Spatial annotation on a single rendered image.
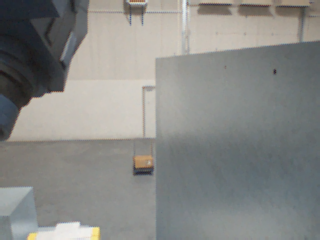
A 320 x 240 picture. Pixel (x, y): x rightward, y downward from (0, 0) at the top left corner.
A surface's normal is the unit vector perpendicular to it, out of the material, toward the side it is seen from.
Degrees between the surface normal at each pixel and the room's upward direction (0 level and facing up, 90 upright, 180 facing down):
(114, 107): 90
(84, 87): 90
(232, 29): 90
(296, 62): 90
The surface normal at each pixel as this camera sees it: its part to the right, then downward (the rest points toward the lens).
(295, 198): -1.00, 0.02
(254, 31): 0.09, 0.22
